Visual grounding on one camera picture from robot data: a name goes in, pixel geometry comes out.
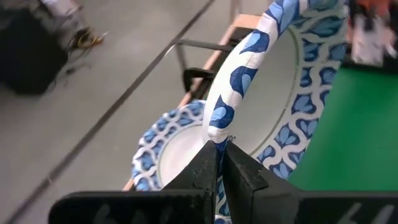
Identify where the black metal shelf frame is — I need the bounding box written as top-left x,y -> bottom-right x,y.
175,26 -> 253,100

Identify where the yellow cable bundle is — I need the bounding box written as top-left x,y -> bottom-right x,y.
68,27 -> 109,51

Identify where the black equipment box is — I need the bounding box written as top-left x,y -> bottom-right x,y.
0,8 -> 70,96

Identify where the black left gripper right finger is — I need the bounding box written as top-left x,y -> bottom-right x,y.
222,141 -> 398,224

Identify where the green table mat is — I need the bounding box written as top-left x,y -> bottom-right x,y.
287,67 -> 398,192

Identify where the blue patterned paper bowl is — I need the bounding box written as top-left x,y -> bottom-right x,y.
130,99 -> 209,192
201,0 -> 349,224

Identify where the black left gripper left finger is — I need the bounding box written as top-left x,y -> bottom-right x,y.
48,139 -> 218,224

